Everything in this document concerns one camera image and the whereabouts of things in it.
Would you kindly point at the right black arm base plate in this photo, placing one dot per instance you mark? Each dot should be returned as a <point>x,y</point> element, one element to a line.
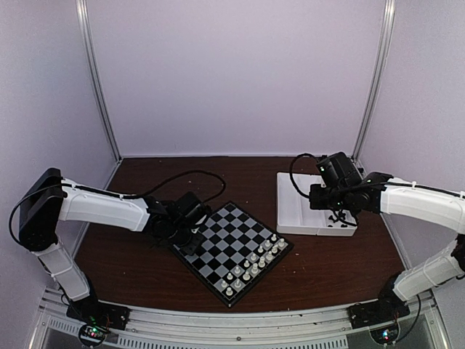
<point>388,307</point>

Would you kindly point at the black white chessboard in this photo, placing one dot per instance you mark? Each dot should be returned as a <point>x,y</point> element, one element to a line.
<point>228,235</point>

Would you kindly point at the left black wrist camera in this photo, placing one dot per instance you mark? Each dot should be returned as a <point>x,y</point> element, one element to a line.
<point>191,210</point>

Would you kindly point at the front aluminium rail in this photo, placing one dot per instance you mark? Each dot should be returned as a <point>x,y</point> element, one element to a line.
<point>155,328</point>

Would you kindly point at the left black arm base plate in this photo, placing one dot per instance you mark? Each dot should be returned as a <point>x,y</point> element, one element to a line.
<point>96,313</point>

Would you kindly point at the right aluminium frame post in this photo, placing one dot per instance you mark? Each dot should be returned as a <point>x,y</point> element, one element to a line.
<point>385,39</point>

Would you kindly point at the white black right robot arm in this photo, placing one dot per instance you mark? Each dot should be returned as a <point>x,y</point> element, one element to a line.
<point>401,201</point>

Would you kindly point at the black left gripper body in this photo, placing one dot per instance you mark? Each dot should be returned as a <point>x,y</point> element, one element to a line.
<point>178,238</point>

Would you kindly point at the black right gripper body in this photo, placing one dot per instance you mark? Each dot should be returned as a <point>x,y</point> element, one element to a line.
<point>335,201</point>

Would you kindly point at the pile of black chess pieces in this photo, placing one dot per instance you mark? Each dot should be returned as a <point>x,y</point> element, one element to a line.
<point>337,220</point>

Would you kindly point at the aluminium frame post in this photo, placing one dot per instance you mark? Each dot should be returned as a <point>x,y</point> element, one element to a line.
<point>385,39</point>
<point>86,33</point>

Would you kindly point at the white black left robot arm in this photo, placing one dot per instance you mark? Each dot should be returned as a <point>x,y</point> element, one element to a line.
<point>54,201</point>

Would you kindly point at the left aluminium frame post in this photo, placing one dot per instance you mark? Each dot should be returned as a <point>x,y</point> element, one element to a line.
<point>86,33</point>

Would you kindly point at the white plastic divided tray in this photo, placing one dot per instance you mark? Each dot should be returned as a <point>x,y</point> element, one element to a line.
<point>294,215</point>

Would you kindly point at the white chess piece row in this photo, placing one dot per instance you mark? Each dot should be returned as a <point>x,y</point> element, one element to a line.
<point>254,264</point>

